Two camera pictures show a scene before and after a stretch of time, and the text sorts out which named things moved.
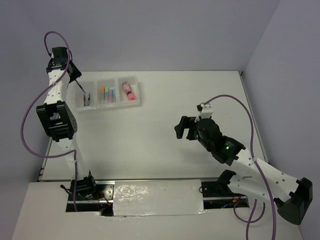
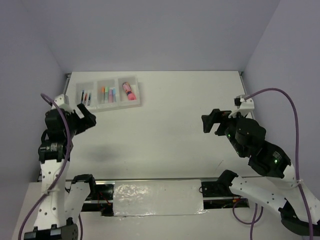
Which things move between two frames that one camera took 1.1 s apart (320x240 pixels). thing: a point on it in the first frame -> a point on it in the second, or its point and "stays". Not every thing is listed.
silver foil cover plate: [154, 197] stays
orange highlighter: [103, 95] stays
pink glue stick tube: [131, 95] stays
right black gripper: [185, 122] -> [216, 115]
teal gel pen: [88, 100] stays
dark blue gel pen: [75, 79] -> [82, 96]
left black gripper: [77, 73] -> [88, 121]
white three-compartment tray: [104, 93] stays
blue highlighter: [114, 94] stays
